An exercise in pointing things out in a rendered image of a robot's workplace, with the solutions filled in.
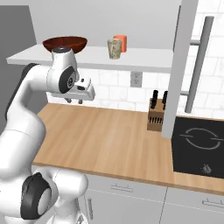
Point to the grey wall socket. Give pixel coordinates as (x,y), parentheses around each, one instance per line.
(136,79)

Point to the orange glass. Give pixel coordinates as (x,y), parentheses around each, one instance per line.
(123,43)

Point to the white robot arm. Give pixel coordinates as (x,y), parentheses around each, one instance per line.
(23,131)

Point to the wooden knife block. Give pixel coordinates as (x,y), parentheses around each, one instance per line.
(154,119)

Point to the dark red bowl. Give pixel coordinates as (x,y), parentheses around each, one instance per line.
(78,43)

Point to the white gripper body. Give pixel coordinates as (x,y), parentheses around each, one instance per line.
(84,94)

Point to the open white wall cabinet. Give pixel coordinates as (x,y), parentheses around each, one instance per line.
(131,59)

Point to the black hob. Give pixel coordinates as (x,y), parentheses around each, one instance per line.
(198,145)

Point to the grey drawer front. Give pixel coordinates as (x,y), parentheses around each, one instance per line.
(186,199)
(145,189)

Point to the grey base cupboard door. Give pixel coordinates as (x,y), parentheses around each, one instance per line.
(192,215)
(128,210)

